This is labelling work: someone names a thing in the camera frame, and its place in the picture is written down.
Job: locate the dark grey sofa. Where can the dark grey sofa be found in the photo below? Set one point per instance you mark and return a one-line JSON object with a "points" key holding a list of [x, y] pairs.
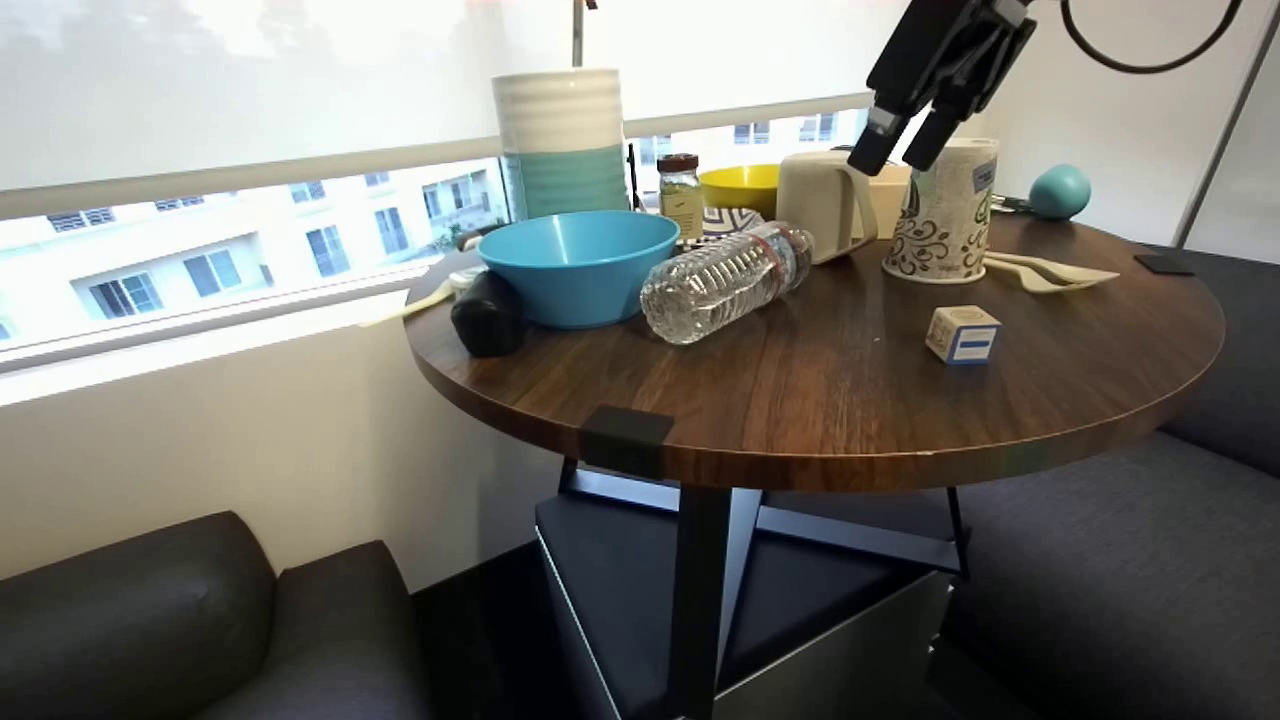
{"points": [[1146, 572]]}

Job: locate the round dark wooden table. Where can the round dark wooden table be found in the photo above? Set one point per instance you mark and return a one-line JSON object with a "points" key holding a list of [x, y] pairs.
{"points": [[827, 384]]}

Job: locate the onion salt spice jar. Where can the onion salt spice jar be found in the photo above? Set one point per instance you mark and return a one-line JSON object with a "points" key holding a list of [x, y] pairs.
{"points": [[683, 203]]}

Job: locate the black leather armchair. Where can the black leather armchair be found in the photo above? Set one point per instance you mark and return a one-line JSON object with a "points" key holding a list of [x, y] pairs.
{"points": [[144, 624]]}

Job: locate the black rectangular table patch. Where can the black rectangular table patch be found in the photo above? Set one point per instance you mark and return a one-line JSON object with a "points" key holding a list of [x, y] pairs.
{"points": [[1166, 265], [624, 435]]}

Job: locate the white roller blind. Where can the white roller blind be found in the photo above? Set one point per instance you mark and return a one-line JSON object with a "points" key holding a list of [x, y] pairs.
{"points": [[264, 81]]}

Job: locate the small wooden cube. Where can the small wooden cube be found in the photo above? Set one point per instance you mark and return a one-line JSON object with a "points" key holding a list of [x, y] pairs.
{"points": [[961, 337]]}

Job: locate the bent metal rod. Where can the bent metal rod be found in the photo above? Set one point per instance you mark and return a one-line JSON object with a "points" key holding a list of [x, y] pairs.
{"points": [[578, 34]]}

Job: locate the yellow bowl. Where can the yellow bowl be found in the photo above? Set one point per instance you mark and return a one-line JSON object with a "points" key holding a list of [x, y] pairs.
{"points": [[741, 184]]}

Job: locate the patterned paper cup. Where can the patterned paper cup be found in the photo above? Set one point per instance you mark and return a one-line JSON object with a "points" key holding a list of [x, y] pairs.
{"points": [[941, 225]]}

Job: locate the blue plastic bowl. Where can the blue plastic bowl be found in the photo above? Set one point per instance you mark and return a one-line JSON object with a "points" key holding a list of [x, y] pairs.
{"points": [[572, 265]]}

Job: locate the white plastic fork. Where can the white plastic fork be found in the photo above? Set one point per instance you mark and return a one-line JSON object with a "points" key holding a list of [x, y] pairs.
{"points": [[1055, 285]]}

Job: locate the clear plastic water bottle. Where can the clear plastic water bottle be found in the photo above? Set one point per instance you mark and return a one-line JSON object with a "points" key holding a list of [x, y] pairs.
{"points": [[722, 285]]}

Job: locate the teal ball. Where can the teal ball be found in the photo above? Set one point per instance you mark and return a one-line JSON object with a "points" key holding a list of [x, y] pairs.
{"points": [[1063, 194]]}

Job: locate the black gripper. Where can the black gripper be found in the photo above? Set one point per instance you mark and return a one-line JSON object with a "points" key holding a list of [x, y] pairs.
{"points": [[949, 46]]}

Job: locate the white plastic spoon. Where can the white plastic spoon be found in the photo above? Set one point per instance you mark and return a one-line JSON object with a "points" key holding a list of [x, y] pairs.
{"points": [[1055, 265]]}

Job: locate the glass window white frame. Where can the glass window white frame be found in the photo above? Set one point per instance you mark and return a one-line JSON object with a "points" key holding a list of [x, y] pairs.
{"points": [[227, 265]]}

